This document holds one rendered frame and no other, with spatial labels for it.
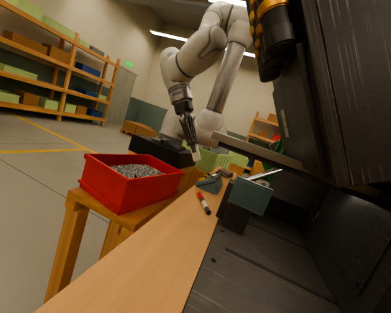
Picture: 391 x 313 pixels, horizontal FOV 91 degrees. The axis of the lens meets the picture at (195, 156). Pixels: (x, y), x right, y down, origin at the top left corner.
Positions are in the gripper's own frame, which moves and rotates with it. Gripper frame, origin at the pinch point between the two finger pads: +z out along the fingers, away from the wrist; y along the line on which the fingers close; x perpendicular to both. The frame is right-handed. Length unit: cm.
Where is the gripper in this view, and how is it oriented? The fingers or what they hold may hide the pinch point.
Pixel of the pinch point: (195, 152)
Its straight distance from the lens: 75.9
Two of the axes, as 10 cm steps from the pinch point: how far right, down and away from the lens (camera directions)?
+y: -2.7, 0.7, -9.6
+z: 2.5, 9.7, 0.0
